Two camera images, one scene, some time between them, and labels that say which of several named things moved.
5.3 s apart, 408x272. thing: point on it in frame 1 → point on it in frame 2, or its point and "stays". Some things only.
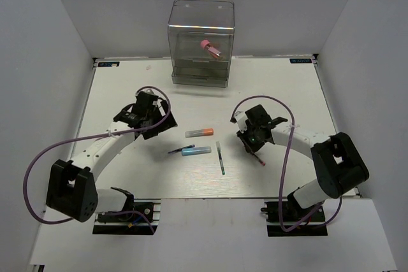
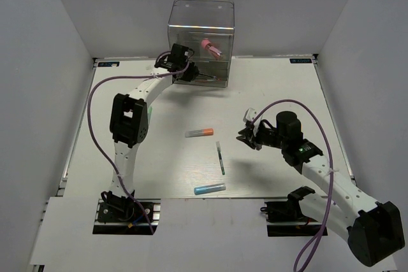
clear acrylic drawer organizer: [200, 32] stays
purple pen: [180, 149] → [210, 76]
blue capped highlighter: [196, 151] → [210, 188]
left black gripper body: [153, 117] → [189, 75]
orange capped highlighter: [199, 132] stays
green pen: [220, 157] stays
